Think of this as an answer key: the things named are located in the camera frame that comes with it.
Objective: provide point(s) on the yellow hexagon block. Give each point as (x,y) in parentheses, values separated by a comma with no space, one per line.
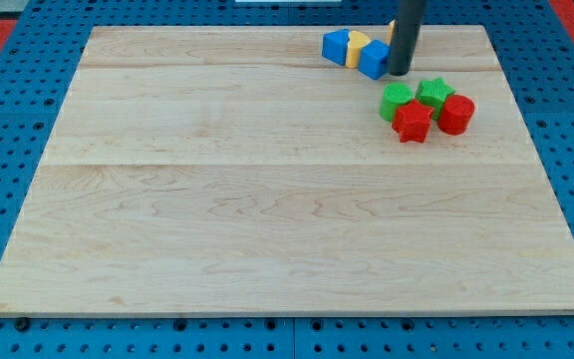
(391,31)

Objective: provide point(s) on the wooden board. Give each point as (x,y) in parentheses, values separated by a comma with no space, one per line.
(233,172)

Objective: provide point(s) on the green cylinder block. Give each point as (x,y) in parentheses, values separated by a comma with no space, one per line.
(394,95)

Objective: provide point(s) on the red star block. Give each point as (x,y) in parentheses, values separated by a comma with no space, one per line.
(412,121)

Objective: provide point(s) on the blue half-round block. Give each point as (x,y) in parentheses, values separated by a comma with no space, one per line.
(335,45)

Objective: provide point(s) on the blue cube block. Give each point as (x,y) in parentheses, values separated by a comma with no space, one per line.
(373,59)

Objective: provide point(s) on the yellow heart block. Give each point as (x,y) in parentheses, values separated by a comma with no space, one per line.
(357,41)

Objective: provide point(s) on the green star block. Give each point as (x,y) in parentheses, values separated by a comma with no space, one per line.
(433,93)

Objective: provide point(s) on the red cylinder block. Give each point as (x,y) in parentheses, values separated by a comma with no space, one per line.
(456,114)

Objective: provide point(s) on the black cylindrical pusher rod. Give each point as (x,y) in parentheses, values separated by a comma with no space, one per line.
(406,32)

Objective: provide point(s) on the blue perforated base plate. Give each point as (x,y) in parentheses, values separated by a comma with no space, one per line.
(43,43)

